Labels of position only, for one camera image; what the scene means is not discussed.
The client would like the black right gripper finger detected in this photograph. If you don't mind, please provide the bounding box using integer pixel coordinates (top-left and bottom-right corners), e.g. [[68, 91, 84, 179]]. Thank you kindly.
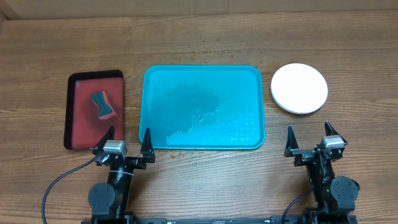
[[284, 126, 299, 157], [324, 121, 348, 145]]

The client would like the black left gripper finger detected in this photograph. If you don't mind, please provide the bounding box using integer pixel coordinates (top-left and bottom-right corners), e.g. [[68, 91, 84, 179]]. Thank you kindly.
[[141, 128, 155, 157], [93, 126, 114, 154]]

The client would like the black and pink sponge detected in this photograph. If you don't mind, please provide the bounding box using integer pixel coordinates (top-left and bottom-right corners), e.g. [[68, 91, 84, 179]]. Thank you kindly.
[[90, 91, 116, 120]]

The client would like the white pink plate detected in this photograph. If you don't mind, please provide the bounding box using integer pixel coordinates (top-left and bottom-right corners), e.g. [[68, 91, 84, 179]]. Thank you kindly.
[[270, 63, 328, 114]]

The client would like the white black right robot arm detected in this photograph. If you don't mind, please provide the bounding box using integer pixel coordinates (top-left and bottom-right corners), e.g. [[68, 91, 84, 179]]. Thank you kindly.
[[281, 122, 360, 223]]

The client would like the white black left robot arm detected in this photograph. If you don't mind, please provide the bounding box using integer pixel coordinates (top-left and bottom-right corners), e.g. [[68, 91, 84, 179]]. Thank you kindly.
[[88, 127, 155, 224]]

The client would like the dark red-lined small tray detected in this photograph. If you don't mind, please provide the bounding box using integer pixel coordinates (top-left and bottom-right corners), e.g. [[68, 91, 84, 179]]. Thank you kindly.
[[63, 70, 124, 150]]

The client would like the teal plastic tray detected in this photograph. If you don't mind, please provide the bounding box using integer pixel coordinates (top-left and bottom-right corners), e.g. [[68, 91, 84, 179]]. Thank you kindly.
[[139, 65, 266, 150]]

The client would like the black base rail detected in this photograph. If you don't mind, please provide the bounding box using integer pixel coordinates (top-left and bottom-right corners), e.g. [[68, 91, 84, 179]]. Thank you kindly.
[[81, 215, 358, 224]]

